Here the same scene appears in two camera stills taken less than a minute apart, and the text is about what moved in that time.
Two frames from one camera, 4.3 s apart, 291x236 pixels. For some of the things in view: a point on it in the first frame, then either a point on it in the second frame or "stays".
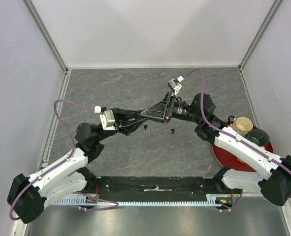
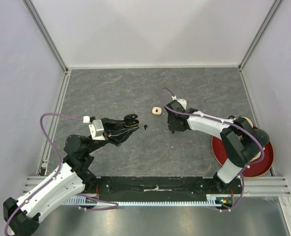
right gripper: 157,112 → 172,127
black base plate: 154,188 stays
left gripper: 122,123 → 112,133
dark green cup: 259,136 stays
